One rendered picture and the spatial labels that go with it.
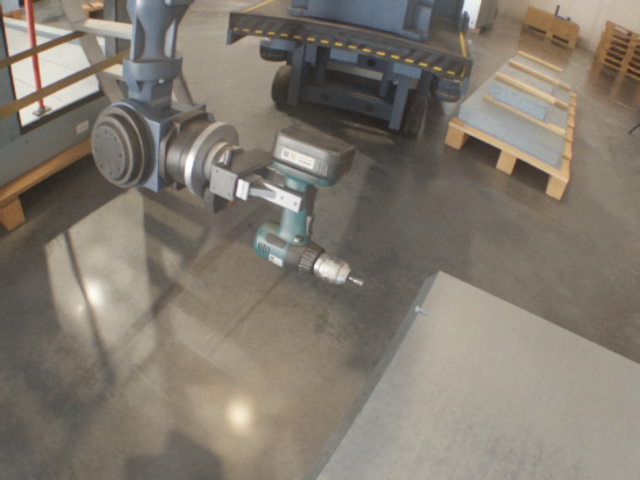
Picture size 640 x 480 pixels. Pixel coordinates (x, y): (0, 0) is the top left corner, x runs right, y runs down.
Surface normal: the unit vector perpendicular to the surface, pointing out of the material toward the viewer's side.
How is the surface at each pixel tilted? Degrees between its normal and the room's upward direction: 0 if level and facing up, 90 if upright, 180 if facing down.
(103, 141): 84
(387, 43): 90
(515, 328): 0
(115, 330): 0
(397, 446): 0
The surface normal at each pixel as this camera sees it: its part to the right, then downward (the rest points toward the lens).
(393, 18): -0.26, 0.61
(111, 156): -0.46, 0.44
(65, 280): 0.13, -0.75
